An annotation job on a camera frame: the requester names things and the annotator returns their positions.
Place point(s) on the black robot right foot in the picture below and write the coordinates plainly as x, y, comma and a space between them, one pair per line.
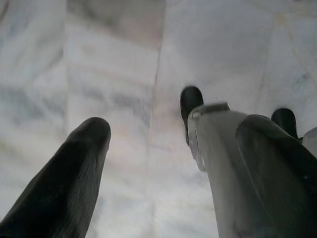
284, 121

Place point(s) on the black robot foot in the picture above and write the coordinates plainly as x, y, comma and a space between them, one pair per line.
284, 121
190, 99

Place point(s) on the black robot left foot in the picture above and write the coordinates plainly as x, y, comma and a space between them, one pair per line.
190, 99

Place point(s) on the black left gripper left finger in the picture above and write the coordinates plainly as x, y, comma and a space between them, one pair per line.
54, 193

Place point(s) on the grey robot left leg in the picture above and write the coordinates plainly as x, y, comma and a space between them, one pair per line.
218, 153

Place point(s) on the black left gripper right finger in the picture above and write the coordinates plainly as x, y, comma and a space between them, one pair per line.
280, 186

